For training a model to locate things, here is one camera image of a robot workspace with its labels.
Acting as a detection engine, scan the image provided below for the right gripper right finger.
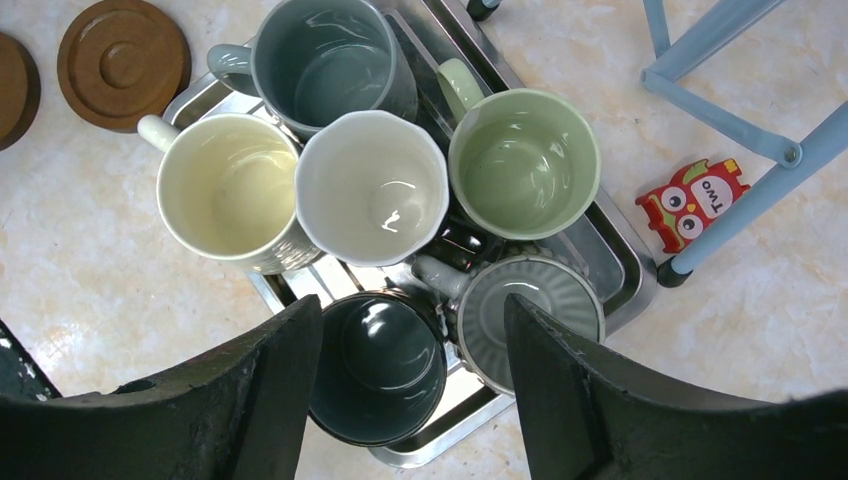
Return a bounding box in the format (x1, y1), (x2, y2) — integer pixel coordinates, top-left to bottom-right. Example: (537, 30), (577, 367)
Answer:
(504, 294), (847, 479)

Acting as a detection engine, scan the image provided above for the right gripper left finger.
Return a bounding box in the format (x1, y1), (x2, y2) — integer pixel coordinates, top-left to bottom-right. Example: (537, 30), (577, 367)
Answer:
(1, 295), (323, 479)

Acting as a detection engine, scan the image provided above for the brown wooden coaster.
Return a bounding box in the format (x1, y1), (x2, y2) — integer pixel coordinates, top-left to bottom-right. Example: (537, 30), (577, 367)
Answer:
(57, 0), (192, 133)
(1, 33), (41, 150)

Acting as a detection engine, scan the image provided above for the grey ribbed mug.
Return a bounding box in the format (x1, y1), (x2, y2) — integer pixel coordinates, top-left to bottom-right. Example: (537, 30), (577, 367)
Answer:
(411, 252), (607, 397)

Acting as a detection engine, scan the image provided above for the dark teal mug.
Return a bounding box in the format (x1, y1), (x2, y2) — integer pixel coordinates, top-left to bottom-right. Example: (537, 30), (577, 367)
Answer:
(309, 289), (448, 447)

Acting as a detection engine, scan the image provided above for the black mug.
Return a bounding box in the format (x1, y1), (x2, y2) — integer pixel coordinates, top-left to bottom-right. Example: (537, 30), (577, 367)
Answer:
(421, 216), (504, 272)

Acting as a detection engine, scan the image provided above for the cream mug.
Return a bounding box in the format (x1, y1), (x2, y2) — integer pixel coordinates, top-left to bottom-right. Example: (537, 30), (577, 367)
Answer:
(137, 113), (322, 275)

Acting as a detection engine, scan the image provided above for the red owl figurine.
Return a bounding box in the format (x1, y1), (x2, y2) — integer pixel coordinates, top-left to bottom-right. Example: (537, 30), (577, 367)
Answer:
(635, 158), (750, 254)

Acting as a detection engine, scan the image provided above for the light green mug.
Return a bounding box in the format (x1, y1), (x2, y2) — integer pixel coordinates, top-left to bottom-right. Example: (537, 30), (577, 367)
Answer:
(437, 59), (601, 241)

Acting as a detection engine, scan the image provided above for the white faceted mug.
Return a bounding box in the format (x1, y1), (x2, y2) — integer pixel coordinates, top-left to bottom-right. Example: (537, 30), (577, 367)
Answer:
(295, 110), (450, 267)

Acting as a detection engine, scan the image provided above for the blue-grey mug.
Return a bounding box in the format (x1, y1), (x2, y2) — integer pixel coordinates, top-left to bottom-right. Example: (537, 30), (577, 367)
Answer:
(206, 0), (418, 140)

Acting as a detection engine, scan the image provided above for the blue camera tripod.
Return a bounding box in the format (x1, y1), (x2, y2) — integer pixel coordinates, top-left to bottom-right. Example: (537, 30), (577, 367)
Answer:
(639, 1), (847, 288)

